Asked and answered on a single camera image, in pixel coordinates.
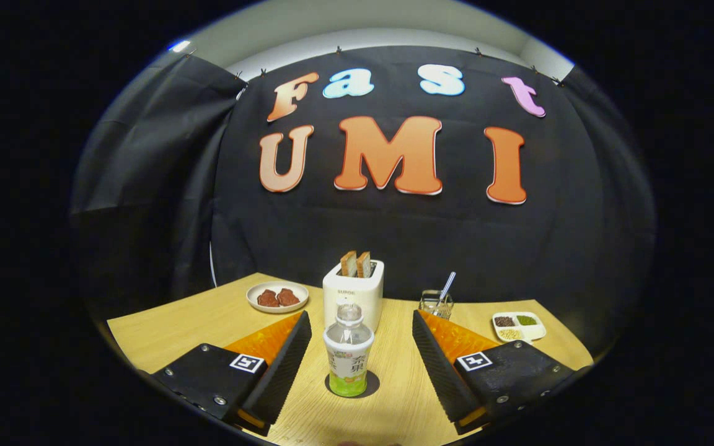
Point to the red meat piece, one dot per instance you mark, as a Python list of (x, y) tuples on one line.
[(268, 298), (288, 297)]

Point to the clear juice bottle white label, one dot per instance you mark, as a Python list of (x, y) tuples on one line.
[(348, 362)]

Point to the dark brown round coaster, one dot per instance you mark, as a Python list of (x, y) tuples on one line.
[(374, 383)]

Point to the small glass holder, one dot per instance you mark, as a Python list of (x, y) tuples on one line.
[(431, 306)]

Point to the small ceiling light panel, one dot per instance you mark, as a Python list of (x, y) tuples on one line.
[(179, 46)]

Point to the black backdrop cloth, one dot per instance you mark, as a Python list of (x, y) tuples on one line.
[(468, 248)]

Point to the toast slice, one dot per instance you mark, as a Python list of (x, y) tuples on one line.
[(364, 265), (349, 264)]

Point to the white toaster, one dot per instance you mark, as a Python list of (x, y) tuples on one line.
[(366, 297)]

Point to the round white plate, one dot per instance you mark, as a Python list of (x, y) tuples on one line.
[(258, 306)]

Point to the wooden table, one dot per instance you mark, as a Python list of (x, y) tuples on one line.
[(177, 334)]

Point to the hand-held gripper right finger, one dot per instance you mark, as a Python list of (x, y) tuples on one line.
[(440, 371)]

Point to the divided white dish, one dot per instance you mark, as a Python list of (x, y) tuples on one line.
[(533, 331)]

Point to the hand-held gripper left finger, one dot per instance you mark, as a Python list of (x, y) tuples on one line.
[(282, 371)]

